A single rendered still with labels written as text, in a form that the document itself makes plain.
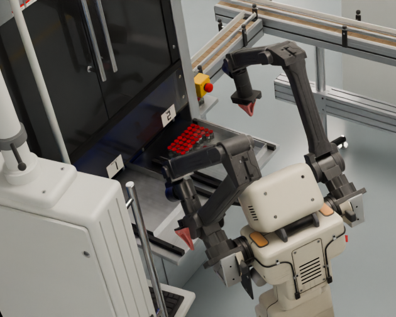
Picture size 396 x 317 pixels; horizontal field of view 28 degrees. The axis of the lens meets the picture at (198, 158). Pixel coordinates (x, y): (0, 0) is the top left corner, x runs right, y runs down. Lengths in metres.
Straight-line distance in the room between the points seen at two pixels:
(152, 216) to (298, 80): 0.85
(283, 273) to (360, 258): 1.58
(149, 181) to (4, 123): 1.17
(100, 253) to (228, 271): 0.42
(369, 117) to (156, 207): 1.34
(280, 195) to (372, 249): 1.72
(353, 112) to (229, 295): 1.07
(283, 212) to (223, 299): 1.55
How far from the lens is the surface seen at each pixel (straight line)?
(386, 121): 3.86
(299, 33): 3.77
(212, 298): 3.79
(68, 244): 2.13
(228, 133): 3.21
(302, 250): 2.33
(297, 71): 2.42
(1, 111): 2.00
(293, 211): 2.28
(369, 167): 4.35
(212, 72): 3.56
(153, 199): 3.01
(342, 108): 3.93
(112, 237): 2.14
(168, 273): 3.57
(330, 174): 2.47
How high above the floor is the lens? 2.94
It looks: 41 degrees down
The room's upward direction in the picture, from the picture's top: 10 degrees counter-clockwise
